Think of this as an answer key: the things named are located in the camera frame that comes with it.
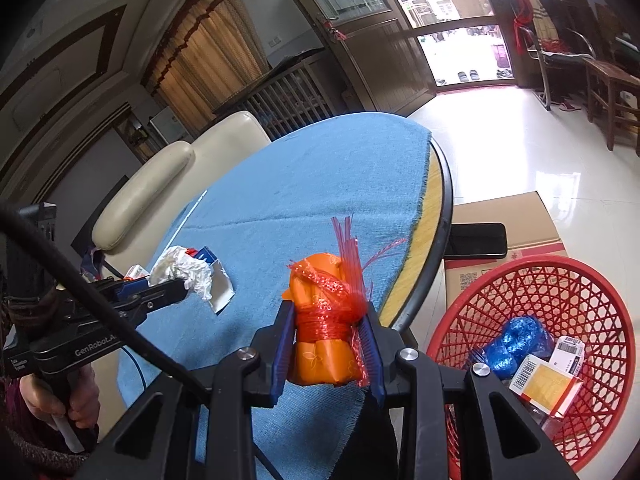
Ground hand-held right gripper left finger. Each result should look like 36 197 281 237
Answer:
97 300 297 480

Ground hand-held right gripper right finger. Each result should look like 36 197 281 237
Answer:
357 302 568 480

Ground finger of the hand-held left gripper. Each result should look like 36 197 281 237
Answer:
125 277 190 318
107 277 153 301

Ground white plastic bag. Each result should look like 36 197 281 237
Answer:
149 246 217 302

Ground orange bag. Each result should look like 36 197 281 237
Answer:
281 215 408 388

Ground blue plastic bag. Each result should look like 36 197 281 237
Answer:
472 315 556 381

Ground orange and white box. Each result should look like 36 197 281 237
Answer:
510 354 583 417

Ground red plastic basket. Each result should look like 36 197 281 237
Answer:
425 255 633 480

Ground white barcode medicine box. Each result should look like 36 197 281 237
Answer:
550 336 586 376

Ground person's left hand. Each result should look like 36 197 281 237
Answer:
17 360 101 431

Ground patterned cloth bag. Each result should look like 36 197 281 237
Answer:
82 245 126 281

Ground open blue white box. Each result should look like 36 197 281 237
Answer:
192 246 236 315

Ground thin white stick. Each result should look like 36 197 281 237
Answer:
167 190 210 241

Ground cream leather sofa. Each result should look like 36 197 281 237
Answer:
92 110 273 281

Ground black smartphone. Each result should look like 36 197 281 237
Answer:
444 223 507 260

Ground wooden display cabinet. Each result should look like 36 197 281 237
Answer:
117 110 161 161

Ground round wooden table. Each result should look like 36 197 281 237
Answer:
372 137 456 333

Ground white standing appliance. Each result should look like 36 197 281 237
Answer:
150 107 193 143

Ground cardboard box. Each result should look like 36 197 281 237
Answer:
442 190 568 321

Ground wooden crib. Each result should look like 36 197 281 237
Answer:
212 50 351 141

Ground beige curtain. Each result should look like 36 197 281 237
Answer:
142 0 271 131

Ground red door tassel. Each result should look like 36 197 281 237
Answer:
317 14 351 43

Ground wooden stool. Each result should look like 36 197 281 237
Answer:
582 57 640 156

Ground red cloth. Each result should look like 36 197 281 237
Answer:
510 0 538 58

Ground striped towel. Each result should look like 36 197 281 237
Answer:
530 0 558 43

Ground thin blue cable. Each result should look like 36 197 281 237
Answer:
124 344 148 391

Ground black cable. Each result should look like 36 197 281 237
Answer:
0 202 213 401

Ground black wall television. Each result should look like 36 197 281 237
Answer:
70 175 130 256

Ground metal frame chair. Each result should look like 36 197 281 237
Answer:
517 25 598 111

